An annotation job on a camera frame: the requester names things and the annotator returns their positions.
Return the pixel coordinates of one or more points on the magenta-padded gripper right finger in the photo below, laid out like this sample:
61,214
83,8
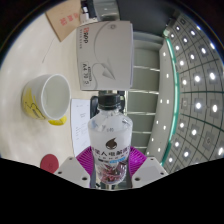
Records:
137,160

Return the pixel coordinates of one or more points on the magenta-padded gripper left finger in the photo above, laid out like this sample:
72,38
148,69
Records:
85,160

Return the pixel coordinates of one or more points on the clear bottle with black cap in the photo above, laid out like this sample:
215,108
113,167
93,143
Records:
110,133

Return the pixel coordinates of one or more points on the flat round red coaster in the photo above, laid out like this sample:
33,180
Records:
49,163

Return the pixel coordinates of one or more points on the white and yellow mug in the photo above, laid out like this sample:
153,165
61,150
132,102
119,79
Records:
53,96

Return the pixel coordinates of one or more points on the ceiling lights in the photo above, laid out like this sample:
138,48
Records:
197,78

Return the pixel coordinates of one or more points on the white copy paper box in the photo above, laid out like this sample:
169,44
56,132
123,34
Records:
105,55

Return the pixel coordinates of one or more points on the brown cardboard sheet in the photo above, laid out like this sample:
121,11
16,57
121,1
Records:
63,20

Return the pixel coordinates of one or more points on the black power strip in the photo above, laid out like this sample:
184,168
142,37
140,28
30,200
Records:
85,13

